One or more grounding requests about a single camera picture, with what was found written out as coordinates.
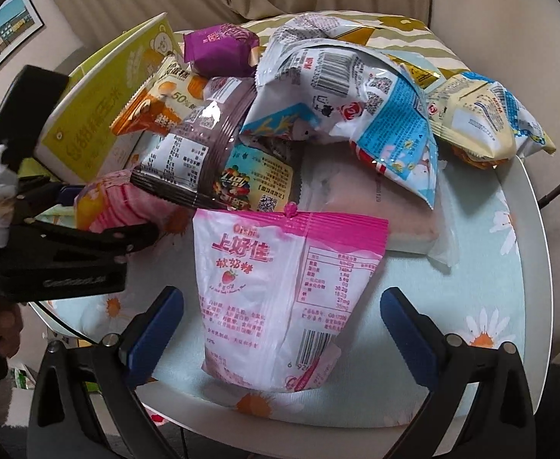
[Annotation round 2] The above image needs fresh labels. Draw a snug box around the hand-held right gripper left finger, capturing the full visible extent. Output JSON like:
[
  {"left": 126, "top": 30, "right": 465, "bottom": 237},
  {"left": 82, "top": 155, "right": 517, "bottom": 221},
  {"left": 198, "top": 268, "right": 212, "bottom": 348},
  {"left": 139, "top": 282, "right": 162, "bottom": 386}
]
[{"left": 25, "top": 286, "right": 185, "bottom": 459}]

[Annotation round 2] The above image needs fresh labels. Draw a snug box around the round white table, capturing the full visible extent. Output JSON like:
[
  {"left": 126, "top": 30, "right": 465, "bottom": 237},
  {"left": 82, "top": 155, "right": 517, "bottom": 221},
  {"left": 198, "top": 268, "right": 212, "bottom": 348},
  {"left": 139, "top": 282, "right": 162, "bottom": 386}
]
[{"left": 31, "top": 29, "right": 546, "bottom": 436}]

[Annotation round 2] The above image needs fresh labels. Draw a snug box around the dark colourful candy packet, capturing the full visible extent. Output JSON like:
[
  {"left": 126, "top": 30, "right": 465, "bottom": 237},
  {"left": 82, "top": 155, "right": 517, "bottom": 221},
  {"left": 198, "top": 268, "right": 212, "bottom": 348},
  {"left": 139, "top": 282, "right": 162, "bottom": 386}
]
[{"left": 215, "top": 136, "right": 304, "bottom": 213}]

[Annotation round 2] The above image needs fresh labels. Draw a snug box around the framed wall picture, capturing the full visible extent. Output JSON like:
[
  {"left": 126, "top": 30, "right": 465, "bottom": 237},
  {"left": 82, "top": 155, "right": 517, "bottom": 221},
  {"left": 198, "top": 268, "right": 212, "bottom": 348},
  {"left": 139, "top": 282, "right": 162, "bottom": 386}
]
[{"left": 0, "top": 0, "right": 45, "bottom": 96}]

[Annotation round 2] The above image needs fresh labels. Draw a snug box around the orange and white snack packet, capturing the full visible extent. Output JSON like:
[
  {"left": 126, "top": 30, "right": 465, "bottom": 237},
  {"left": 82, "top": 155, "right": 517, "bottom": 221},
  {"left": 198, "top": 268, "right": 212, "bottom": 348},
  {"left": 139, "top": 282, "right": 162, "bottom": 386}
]
[{"left": 109, "top": 55, "right": 209, "bottom": 137}]

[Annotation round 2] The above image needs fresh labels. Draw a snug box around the large white and blue snack bag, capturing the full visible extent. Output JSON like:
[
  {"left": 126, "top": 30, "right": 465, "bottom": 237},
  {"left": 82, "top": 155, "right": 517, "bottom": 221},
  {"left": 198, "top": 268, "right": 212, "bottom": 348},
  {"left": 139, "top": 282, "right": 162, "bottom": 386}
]
[{"left": 239, "top": 12, "right": 441, "bottom": 210}]

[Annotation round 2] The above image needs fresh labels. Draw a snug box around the small gold packet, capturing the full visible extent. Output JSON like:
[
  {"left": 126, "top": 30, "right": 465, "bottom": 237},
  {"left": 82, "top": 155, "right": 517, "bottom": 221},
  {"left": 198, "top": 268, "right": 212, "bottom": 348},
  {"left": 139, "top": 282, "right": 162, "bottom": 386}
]
[{"left": 390, "top": 55, "right": 441, "bottom": 89}]

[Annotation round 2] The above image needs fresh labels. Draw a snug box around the purple snack packet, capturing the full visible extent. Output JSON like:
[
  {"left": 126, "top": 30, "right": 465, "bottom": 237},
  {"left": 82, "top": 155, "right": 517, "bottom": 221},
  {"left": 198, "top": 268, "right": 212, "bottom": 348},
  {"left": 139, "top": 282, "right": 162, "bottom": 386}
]
[{"left": 183, "top": 23, "right": 261, "bottom": 78}]

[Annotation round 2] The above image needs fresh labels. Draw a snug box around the yellow and white snack bag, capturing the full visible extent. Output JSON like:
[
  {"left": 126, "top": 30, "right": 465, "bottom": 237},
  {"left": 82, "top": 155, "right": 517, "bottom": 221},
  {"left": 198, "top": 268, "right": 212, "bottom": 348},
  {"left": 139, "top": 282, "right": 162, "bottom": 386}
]
[{"left": 426, "top": 72, "right": 557, "bottom": 173}]

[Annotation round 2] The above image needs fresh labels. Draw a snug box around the pink and white candy bag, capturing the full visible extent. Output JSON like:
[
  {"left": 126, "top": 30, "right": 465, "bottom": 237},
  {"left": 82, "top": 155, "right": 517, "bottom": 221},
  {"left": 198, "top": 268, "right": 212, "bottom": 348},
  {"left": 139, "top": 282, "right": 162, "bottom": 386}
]
[{"left": 193, "top": 203, "right": 390, "bottom": 393}]

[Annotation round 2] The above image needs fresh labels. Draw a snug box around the light blue daisy tablecloth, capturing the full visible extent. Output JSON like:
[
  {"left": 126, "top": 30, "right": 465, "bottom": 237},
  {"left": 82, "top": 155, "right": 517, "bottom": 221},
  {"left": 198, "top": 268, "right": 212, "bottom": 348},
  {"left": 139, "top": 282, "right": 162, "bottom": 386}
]
[{"left": 45, "top": 143, "right": 520, "bottom": 428}]

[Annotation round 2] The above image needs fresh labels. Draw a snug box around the pale pink clear-wrapped packet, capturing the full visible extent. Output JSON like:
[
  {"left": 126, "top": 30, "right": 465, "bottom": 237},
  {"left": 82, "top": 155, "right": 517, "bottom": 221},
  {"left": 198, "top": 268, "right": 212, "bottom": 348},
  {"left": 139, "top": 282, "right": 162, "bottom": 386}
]
[{"left": 299, "top": 150, "right": 460, "bottom": 269}]

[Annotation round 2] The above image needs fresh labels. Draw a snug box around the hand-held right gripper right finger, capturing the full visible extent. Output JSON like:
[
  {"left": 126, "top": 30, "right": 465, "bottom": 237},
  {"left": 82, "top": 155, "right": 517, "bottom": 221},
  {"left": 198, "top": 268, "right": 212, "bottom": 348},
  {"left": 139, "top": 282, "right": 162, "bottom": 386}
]
[{"left": 380, "top": 287, "right": 536, "bottom": 459}]

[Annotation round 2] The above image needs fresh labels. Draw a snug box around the striped floral blanket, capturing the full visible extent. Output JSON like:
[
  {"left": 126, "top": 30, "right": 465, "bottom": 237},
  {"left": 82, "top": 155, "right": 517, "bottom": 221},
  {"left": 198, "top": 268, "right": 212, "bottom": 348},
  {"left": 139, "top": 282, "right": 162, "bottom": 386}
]
[{"left": 239, "top": 10, "right": 462, "bottom": 77}]

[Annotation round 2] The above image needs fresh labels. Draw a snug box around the pink and yellow snack packet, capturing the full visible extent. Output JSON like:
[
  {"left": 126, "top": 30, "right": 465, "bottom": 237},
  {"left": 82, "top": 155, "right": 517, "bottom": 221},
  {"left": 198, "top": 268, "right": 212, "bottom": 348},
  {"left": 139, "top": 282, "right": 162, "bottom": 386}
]
[{"left": 75, "top": 169, "right": 185, "bottom": 233}]

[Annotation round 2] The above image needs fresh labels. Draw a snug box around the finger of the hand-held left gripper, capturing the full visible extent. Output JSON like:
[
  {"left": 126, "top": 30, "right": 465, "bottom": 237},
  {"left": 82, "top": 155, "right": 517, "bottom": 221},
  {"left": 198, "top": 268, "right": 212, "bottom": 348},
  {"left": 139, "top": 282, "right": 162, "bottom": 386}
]
[
  {"left": 19, "top": 220, "right": 160, "bottom": 269},
  {"left": 16, "top": 175, "right": 87, "bottom": 223}
]

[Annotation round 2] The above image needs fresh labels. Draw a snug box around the mauve striped snack packet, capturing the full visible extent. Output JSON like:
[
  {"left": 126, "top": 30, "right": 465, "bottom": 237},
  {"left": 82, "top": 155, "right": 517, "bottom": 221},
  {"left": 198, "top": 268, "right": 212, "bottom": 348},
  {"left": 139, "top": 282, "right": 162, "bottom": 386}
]
[{"left": 131, "top": 76, "right": 259, "bottom": 208}]

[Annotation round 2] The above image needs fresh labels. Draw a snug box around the yellow-green cardboard box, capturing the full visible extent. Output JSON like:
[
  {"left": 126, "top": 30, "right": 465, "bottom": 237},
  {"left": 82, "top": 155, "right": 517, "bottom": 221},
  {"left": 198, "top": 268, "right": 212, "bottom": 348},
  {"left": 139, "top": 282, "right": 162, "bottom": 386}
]
[{"left": 36, "top": 13, "right": 187, "bottom": 182}]

